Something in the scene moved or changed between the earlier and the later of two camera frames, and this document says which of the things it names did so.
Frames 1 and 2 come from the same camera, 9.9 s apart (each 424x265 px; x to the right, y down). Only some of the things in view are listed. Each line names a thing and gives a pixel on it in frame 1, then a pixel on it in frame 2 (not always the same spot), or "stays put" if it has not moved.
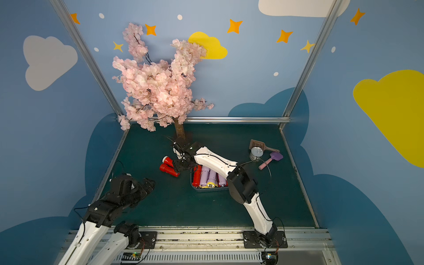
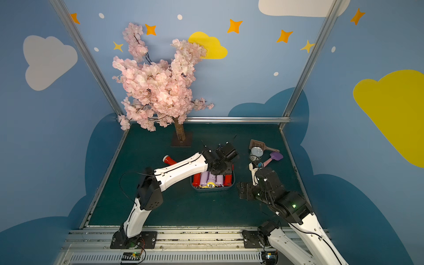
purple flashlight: [222, 181] stays put
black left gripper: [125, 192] to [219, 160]
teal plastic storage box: [204, 189] stays put
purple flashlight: [211, 182] stays put
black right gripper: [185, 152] to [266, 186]
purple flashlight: [204, 175] stays put
